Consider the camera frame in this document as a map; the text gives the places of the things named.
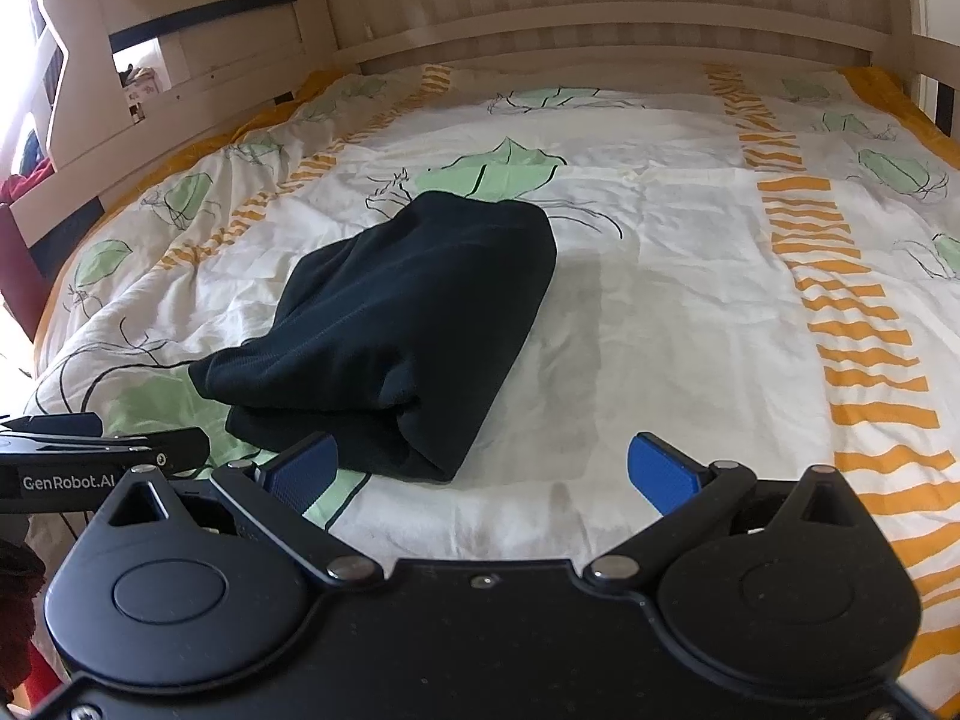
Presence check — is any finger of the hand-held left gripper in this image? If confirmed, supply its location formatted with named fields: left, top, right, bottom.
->
left=0, top=427, right=209, bottom=478
left=2, top=412, right=104, bottom=438

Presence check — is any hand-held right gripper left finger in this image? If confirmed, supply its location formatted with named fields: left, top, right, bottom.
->
left=88, top=431, right=380, bottom=587

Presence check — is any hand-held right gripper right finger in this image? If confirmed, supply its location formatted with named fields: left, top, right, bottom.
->
left=585, top=431, right=882, bottom=587

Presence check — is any dark navy hoodie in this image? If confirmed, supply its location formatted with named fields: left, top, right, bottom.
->
left=189, top=191, right=559, bottom=485

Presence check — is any dark red panel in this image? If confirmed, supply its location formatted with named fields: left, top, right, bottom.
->
left=0, top=201, right=55, bottom=342

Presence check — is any white leaf printed duvet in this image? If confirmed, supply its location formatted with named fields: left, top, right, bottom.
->
left=22, top=64, right=960, bottom=707

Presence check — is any red cloth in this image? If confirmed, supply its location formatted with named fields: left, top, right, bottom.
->
left=0, top=129, right=59, bottom=205

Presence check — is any small printed box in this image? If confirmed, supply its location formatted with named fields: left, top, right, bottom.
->
left=124, top=67, right=164, bottom=125

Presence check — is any orange bed sheet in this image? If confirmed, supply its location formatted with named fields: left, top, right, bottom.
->
left=30, top=66, right=960, bottom=346

